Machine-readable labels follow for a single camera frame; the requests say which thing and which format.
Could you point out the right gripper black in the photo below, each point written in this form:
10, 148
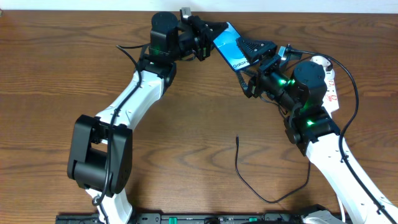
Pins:
264, 70

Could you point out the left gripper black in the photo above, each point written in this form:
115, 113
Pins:
203, 38

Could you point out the blue Galaxy smartphone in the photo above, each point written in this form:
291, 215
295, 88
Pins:
227, 46

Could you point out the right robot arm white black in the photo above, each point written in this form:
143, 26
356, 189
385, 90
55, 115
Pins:
304, 88

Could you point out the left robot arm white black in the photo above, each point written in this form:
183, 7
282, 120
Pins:
100, 159

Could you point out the white charger plug adapter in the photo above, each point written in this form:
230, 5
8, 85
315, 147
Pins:
323, 61

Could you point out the white power strip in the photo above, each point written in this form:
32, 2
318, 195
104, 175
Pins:
330, 99

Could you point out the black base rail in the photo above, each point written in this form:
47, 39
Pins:
157, 217

